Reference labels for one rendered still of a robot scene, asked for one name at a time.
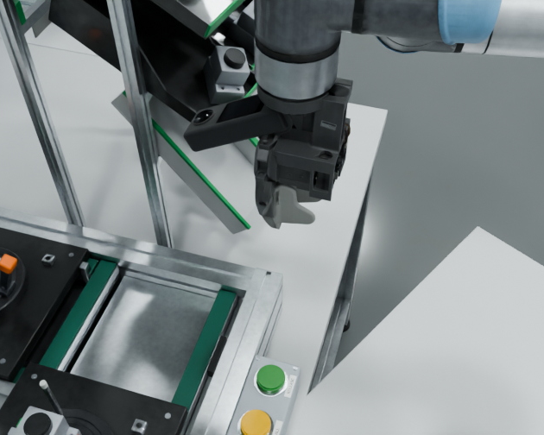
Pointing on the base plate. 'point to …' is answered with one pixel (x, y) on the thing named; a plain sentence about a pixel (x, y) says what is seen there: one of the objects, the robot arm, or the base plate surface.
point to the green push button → (270, 379)
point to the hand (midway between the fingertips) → (272, 217)
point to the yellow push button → (256, 423)
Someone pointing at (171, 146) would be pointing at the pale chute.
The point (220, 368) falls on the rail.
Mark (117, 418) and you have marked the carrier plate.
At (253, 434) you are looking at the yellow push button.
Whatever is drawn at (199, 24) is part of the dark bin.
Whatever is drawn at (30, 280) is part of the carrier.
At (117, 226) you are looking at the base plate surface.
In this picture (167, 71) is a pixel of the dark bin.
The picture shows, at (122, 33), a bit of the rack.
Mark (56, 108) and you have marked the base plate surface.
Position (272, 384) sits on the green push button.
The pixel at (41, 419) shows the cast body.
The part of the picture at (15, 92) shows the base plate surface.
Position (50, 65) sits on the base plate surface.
